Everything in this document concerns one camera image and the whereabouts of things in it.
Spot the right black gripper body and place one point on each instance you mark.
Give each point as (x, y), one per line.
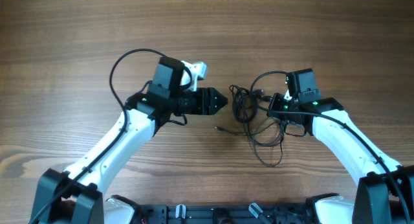
(280, 103)

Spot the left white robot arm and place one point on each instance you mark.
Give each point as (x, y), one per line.
(76, 195)

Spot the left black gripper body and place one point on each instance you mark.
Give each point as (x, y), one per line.
(196, 102)

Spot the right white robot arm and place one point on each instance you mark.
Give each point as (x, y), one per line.
(384, 186)

